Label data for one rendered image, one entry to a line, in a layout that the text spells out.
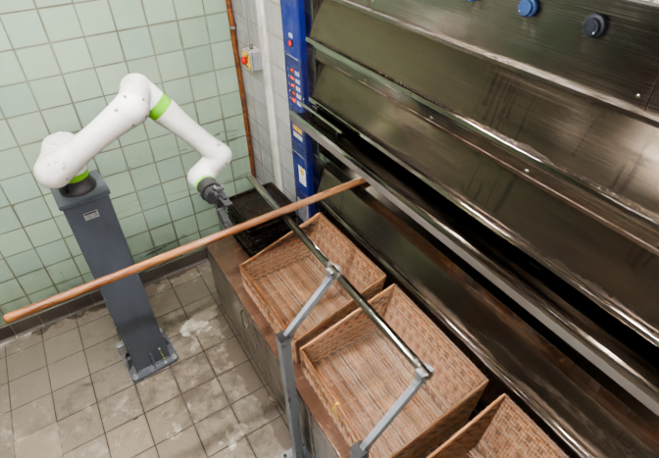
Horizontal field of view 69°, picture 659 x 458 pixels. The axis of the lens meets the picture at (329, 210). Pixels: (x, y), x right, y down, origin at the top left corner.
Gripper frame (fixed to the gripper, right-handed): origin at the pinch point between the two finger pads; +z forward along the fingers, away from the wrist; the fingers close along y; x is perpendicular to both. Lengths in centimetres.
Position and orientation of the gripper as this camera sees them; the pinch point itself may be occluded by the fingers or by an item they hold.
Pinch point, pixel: (230, 218)
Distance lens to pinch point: 191.3
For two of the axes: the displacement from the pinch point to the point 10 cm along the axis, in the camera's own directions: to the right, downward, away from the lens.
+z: 5.3, 5.1, -6.7
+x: -8.5, 3.4, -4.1
